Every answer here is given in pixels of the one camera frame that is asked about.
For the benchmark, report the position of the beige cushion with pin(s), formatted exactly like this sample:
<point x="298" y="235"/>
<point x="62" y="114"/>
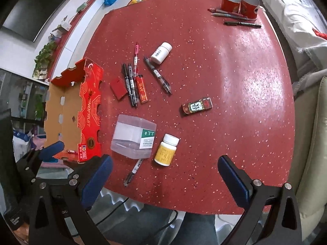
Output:
<point x="311" y="137"/>

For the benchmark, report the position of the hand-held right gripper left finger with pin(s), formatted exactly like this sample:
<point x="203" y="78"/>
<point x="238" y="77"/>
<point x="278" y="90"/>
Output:
<point x="97" y="178"/>

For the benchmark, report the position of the slim red pen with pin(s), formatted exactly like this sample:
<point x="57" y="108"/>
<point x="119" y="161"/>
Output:
<point x="217" y="10"/>

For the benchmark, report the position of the yellow label pill bottle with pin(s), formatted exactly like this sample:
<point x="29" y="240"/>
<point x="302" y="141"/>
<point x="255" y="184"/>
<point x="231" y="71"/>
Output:
<point x="166" y="150"/>

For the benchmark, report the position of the black marker pen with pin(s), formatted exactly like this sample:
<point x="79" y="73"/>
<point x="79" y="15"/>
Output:
<point x="127" y="84"/>

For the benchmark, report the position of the black television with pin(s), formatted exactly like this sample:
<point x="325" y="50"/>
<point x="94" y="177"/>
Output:
<point x="46" y="7"/>

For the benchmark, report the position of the pink and red pen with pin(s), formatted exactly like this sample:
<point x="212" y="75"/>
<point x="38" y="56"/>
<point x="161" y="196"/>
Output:
<point x="135" y="58"/>

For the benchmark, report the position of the glass display cabinet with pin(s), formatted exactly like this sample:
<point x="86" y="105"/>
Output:
<point x="23" y="94"/>

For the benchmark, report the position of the slim grey pen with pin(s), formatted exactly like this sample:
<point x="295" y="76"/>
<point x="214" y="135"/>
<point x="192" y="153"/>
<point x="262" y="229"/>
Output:
<point x="230" y="15"/>

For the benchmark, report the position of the grey grip gel pen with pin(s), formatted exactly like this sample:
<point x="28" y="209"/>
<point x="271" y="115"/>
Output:
<point x="157" y="75"/>

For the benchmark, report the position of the white pill bottle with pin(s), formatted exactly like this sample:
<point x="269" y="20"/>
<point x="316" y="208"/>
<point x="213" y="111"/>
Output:
<point x="159" y="55"/>

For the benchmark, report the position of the white barrel pen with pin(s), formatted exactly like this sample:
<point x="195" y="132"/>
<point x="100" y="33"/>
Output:
<point x="134" y="171"/>

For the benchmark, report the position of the dark grip clear pen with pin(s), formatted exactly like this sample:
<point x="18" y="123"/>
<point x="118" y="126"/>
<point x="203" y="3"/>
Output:
<point x="133" y="88"/>

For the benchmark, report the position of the white bedding on sofa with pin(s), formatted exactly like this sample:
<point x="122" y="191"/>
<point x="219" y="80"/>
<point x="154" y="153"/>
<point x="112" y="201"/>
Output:
<point x="288" y="12"/>

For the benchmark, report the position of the clear plastic container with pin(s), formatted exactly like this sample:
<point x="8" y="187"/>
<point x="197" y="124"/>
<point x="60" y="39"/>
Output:
<point x="132" y="137"/>

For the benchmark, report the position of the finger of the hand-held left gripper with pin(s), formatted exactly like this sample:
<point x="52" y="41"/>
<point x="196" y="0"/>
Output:
<point x="52" y="149"/>

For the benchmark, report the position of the small plain red box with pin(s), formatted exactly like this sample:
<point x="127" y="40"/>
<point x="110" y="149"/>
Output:
<point x="118" y="88"/>

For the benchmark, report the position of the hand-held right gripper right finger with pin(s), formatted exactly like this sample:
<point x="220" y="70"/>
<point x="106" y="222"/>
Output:
<point x="232" y="181"/>

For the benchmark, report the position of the decorated red rectangular box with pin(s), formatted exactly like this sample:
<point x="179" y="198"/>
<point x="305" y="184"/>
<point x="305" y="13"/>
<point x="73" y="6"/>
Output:
<point x="198" y="106"/>

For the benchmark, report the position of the red lighter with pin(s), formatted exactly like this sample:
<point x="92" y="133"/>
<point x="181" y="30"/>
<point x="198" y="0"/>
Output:
<point x="141" y="89"/>

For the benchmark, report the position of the black pen with gold clip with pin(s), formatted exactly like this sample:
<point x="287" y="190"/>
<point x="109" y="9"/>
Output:
<point x="242" y="24"/>

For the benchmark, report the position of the red and brown cardboard box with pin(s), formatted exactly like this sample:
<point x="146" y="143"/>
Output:
<point x="66" y="117"/>

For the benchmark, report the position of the green potted plant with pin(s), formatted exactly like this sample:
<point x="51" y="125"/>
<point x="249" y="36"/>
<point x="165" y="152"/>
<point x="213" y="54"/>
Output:
<point x="46" y="53"/>

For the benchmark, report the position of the white cabinet with red top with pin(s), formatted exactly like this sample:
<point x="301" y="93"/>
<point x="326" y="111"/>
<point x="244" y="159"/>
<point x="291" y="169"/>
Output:
<point x="76" y="38"/>

